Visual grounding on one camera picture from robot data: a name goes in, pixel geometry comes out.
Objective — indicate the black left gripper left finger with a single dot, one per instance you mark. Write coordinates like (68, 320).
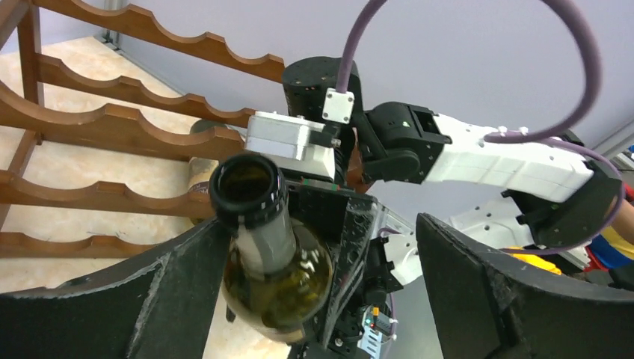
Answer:
(158, 304)

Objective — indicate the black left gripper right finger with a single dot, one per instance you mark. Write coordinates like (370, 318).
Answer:
(488, 304)

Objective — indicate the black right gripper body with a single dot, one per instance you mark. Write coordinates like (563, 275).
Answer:
(348, 224)

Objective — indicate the dark wine bottle front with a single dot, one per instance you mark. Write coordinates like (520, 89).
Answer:
(278, 273)

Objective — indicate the wooden wine rack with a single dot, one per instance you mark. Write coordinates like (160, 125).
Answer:
(136, 121)

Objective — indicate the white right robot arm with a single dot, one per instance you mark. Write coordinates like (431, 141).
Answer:
(551, 196)

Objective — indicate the yellow cloth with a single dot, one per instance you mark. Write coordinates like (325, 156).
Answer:
(534, 260)

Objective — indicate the person in colourful shirt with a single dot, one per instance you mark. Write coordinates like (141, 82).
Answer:
(613, 248)

